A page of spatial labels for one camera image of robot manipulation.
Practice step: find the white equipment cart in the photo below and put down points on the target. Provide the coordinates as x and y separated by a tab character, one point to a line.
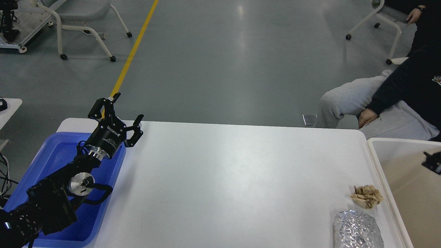
20	21

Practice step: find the small grey floor plate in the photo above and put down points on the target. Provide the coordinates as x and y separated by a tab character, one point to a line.
309	119

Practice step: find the crumpled brown paper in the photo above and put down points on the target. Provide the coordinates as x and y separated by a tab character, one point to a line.
367	196

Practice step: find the seated person grey trousers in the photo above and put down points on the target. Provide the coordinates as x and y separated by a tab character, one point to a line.
407	99

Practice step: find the second person's hand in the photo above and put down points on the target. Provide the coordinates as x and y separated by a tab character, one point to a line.
413	16

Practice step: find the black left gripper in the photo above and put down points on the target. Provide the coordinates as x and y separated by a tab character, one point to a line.
111	131

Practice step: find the white chair right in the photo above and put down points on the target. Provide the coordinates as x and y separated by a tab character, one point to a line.
389	16

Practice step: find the white side table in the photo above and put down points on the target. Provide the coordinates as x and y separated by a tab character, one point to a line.
13	105

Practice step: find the white plastic bin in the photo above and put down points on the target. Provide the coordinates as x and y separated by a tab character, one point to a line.
412	191

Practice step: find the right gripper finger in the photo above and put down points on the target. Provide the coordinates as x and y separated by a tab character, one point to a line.
433	162

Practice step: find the crumpled aluminium foil ball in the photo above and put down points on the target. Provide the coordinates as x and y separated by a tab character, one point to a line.
356	229

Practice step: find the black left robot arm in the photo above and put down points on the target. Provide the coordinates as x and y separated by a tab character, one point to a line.
53	201

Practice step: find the white chair left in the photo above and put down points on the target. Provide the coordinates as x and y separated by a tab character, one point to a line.
74	14

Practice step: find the seated person's hand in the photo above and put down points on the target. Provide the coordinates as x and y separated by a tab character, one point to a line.
366	116

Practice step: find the white chair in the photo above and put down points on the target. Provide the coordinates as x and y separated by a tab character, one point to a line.
389	16
74	14

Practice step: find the black device on side table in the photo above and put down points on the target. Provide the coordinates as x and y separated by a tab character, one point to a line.
3	105

